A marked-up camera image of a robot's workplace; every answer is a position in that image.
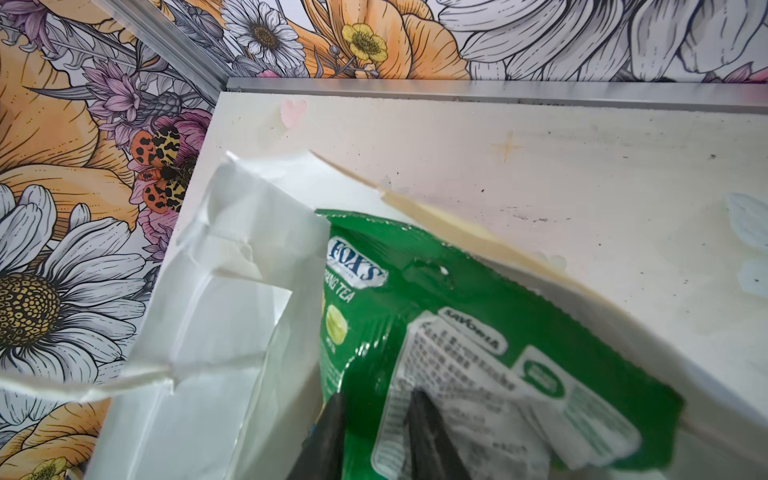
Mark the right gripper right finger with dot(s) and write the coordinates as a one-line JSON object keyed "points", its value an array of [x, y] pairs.
{"points": [[432, 453]]}

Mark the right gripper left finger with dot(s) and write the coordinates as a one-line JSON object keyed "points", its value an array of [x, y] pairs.
{"points": [[322, 455]]}

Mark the white green paper bag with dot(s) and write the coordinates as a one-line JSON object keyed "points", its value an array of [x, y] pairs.
{"points": [[217, 375]]}

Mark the green Fox's candy bag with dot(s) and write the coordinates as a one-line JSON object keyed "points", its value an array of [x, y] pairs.
{"points": [[521, 386]]}

